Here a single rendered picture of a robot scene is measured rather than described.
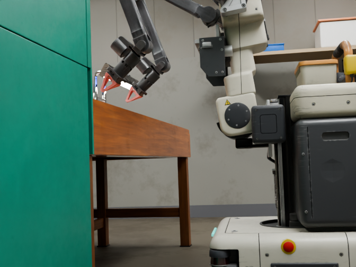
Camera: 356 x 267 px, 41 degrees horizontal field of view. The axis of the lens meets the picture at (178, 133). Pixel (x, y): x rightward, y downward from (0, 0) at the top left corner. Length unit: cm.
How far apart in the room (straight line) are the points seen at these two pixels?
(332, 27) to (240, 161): 150
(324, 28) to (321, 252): 293
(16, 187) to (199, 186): 379
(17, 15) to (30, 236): 49
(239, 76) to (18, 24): 105
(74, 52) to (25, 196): 47
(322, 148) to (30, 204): 106
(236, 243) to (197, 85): 322
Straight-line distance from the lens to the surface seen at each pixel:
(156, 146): 234
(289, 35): 492
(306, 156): 177
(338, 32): 444
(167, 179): 481
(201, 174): 477
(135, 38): 193
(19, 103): 110
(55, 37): 129
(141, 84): 234
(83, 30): 148
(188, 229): 317
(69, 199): 131
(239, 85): 194
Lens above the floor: 55
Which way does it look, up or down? 3 degrees up
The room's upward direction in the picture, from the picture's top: 2 degrees counter-clockwise
